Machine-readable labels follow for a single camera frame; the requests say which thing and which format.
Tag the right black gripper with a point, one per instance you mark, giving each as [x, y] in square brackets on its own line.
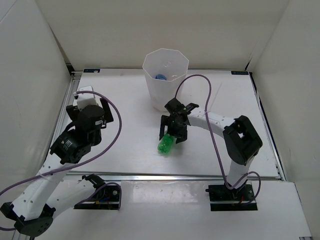
[181, 136]

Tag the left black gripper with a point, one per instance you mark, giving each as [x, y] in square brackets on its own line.
[107, 114]

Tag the green plastic soda bottle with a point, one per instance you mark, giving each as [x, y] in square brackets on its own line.
[165, 144]

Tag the clear bottle with blue label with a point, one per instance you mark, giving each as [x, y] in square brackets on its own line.
[161, 77]

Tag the clear unlabelled plastic bottle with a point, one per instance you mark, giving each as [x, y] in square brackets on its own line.
[174, 70]

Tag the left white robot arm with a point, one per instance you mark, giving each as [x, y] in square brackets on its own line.
[35, 209]

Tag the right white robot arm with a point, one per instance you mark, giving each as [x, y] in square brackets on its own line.
[240, 137]

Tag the white octagonal plastic bin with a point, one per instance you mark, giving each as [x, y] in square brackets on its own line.
[156, 62]

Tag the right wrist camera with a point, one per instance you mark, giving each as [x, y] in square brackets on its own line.
[175, 105]

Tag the aluminium front rail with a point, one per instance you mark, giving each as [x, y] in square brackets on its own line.
[121, 176]

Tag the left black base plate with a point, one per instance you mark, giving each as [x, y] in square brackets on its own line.
[108, 198]

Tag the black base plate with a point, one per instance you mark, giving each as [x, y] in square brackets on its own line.
[108, 198]
[222, 199]

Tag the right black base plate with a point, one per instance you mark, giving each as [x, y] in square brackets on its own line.
[222, 199]

